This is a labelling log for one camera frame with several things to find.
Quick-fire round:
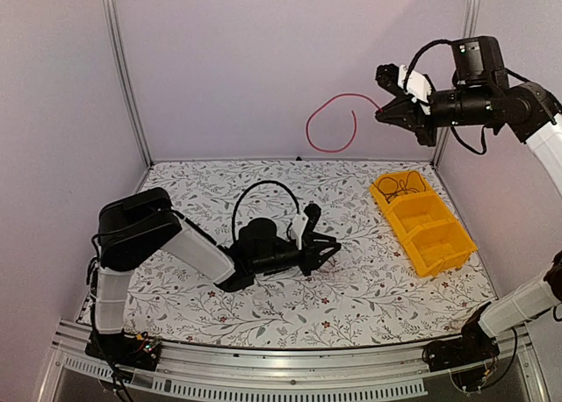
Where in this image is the camera black cable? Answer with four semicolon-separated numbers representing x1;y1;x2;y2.
230;180;302;245
406;39;454;76

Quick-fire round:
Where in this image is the right aluminium frame post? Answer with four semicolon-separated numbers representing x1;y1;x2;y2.
432;0;480;169

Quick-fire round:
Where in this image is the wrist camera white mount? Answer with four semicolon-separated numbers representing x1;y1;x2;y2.
374;63;435;115
287;202;321;250

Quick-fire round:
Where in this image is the floral patterned table mat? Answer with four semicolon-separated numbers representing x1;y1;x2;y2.
123;161;495;348

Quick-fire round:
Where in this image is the aluminium frame post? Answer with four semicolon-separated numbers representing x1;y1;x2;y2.
432;0;480;169
102;0;154;169

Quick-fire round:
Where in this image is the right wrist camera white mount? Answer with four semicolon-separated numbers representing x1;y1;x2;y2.
374;63;435;115

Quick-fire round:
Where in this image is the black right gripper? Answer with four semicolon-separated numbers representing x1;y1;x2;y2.
375;84;494;147

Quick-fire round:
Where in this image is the front aluminium rail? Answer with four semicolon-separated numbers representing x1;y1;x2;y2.
37;320;551;401

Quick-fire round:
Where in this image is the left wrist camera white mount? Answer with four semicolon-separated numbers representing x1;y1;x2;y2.
287;202;321;250

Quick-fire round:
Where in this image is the right camera black cable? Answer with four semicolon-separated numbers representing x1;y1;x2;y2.
406;39;454;76

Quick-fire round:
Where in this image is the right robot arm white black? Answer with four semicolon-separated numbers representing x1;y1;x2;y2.
375;36;561;363

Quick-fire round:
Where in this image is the thin black wire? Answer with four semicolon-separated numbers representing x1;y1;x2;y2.
376;176;407;201

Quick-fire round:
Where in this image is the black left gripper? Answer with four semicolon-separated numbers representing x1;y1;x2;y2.
251;233;341;276

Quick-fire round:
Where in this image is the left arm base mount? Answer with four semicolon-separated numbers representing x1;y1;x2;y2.
85;331;162;371

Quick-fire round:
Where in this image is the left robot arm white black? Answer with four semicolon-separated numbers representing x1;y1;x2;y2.
89;187;342;362

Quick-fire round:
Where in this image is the left aluminium frame post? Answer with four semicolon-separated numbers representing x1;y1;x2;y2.
102;0;154;169

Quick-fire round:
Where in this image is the yellow three-compartment bin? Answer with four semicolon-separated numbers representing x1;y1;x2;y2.
370;170;478;277

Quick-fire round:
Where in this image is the left camera black cable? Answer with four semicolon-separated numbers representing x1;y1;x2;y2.
230;180;302;245

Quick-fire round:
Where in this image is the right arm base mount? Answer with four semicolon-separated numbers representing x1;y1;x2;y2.
421;335;500;392

